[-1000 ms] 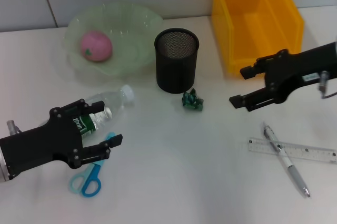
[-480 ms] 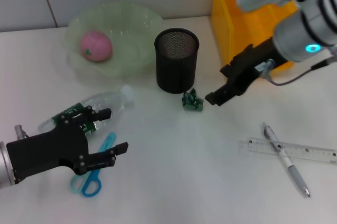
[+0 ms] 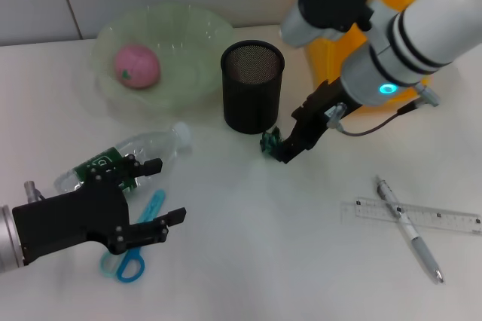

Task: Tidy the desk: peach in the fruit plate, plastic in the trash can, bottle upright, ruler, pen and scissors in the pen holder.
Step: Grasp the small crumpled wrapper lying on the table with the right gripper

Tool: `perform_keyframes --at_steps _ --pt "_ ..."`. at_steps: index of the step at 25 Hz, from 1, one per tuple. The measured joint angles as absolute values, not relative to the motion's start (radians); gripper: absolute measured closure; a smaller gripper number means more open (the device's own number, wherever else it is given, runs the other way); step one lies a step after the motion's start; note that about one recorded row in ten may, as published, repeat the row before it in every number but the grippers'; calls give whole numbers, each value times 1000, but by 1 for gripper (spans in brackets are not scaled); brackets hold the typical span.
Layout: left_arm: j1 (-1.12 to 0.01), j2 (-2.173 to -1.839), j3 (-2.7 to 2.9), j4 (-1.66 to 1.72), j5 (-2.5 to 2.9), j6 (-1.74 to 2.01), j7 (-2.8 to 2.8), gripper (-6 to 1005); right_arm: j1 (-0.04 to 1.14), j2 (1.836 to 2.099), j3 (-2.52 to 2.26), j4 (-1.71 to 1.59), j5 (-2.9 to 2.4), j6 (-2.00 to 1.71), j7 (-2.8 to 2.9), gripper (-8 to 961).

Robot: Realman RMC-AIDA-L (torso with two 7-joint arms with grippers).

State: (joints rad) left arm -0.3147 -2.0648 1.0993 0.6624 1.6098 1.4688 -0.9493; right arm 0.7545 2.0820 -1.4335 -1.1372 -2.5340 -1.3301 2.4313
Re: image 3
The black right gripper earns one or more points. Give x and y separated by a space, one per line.
320 110

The translucent green plastic fruit plate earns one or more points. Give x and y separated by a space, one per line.
180 68

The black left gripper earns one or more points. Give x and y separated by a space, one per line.
71 219

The pink peach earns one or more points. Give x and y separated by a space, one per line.
137 66

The clear plastic ruler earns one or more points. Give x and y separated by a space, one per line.
444 219

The black mesh pen holder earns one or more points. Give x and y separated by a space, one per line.
252 102

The blue scissors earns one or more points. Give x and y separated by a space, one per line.
130 266

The clear water bottle green label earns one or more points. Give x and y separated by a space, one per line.
158 145

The yellow plastic bin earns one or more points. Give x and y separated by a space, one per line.
331 57

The silver white pen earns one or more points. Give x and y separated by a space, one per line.
418 240

